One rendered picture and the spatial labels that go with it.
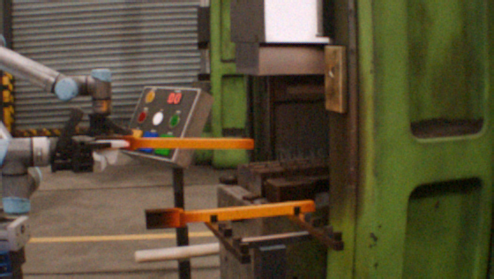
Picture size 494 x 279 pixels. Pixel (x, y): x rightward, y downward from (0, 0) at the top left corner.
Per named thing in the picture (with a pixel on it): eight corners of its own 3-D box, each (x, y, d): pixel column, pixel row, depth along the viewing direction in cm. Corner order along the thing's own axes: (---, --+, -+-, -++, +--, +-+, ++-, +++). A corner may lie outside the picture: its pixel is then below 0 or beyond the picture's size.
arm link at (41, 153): (33, 135, 155) (33, 139, 148) (49, 134, 157) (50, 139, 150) (33, 163, 157) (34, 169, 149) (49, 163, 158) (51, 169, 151)
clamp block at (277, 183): (277, 208, 177) (277, 184, 176) (265, 201, 185) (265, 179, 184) (316, 203, 181) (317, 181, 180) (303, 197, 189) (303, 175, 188)
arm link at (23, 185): (36, 206, 161) (34, 165, 159) (27, 216, 150) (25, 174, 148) (10, 205, 160) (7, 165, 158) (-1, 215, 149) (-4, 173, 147)
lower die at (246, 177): (260, 199, 188) (260, 169, 187) (237, 184, 207) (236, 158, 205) (381, 184, 203) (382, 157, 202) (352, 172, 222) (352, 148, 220)
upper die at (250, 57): (258, 75, 183) (258, 42, 181) (235, 72, 201) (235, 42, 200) (383, 73, 197) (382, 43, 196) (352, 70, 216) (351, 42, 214)
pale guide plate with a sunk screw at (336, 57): (340, 112, 164) (340, 47, 162) (325, 109, 173) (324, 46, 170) (348, 112, 165) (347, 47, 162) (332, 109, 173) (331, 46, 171)
